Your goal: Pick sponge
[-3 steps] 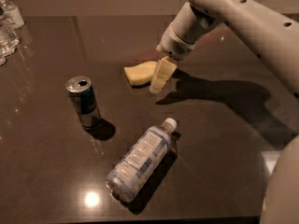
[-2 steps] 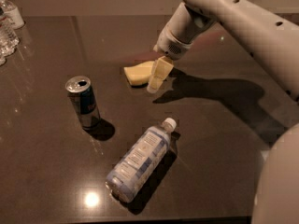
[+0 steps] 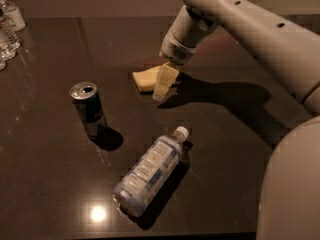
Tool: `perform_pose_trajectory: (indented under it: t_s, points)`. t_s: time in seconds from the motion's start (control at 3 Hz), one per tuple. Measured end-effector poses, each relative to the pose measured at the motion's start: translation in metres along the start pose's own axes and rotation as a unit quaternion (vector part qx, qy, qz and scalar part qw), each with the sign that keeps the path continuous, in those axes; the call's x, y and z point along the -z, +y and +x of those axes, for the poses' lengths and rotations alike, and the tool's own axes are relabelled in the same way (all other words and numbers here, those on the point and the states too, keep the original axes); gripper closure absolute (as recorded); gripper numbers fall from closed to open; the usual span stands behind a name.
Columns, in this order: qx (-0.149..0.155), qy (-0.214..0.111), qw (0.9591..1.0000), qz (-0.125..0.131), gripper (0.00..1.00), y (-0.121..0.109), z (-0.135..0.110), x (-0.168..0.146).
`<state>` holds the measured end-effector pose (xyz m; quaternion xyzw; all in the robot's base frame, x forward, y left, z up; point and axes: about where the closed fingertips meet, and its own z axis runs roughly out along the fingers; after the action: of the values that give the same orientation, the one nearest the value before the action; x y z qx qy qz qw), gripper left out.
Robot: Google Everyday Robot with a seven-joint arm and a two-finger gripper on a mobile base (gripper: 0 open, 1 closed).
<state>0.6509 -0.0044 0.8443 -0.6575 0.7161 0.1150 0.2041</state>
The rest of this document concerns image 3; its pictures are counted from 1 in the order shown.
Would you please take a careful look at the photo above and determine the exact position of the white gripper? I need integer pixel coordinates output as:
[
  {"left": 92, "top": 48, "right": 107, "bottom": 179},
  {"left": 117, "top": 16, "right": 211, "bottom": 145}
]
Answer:
[{"left": 152, "top": 28, "right": 198, "bottom": 101}]

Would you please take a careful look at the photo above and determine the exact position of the yellow sponge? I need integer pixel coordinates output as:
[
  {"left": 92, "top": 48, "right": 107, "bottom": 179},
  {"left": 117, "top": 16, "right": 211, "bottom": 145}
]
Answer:
[{"left": 132, "top": 66, "right": 160, "bottom": 92}]

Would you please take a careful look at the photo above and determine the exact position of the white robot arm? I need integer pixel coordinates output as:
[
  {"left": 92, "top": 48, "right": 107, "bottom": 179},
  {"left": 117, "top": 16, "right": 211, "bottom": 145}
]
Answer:
[{"left": 160, "top": 0, "right": 320, "bottom": 240}]

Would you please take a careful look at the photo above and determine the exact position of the blue silver energy drink can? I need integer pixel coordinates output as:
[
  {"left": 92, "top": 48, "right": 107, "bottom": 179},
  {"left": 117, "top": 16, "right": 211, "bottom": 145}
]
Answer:
[{"left": 70, "top": 81, "right": 108, "bottom": 139}]

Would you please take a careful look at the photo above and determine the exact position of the lying plastic water bottle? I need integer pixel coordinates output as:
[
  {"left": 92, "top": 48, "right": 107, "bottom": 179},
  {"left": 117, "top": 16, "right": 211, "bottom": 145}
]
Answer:
[{"left": 113, "top": 126, "right": 189, "bottom": 218}]

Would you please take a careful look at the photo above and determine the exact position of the clear ribbed water bottle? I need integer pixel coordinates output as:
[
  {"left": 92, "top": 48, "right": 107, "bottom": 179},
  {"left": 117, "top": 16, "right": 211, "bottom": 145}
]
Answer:
[{"left": 0, "top": 9, "right": 20, "bottom": 61}]

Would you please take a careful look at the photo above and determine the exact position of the white label bottle, back left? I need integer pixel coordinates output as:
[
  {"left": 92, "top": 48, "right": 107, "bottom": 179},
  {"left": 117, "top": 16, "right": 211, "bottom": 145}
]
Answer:
[{"left": 0, "top": 0, "right": 26, "bottom": 32}]

